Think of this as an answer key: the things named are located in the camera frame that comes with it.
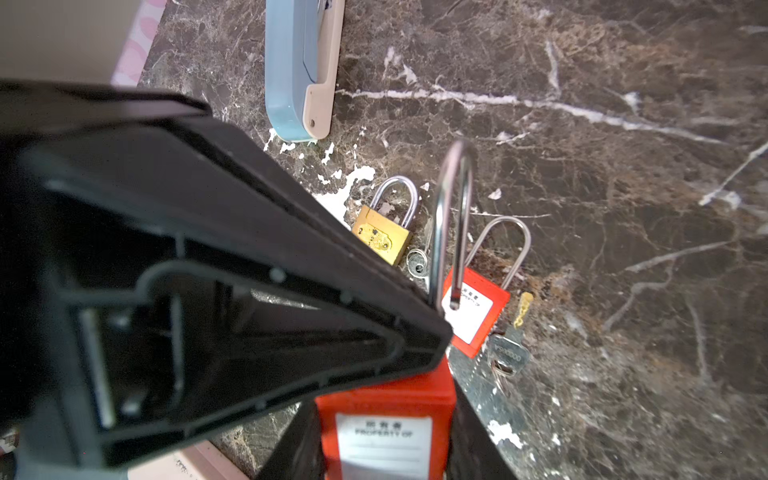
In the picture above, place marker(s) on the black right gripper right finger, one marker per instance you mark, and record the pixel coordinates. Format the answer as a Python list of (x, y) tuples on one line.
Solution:
[(472, 454)]

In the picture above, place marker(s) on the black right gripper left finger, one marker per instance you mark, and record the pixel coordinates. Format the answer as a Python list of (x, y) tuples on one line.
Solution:
[(164, 279)]

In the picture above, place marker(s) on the red key fob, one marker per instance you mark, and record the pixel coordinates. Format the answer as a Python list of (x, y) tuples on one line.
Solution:
[(401, 429), (482, 301)]

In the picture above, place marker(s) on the brass padlock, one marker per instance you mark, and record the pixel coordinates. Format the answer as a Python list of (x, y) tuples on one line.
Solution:
[(386, 237)]

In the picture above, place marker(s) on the light blue rectangular bar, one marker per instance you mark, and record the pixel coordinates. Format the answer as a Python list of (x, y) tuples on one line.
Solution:
[(302, 46)]

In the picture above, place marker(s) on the silver key with ring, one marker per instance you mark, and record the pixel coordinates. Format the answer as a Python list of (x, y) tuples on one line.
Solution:
[(508, 354)]

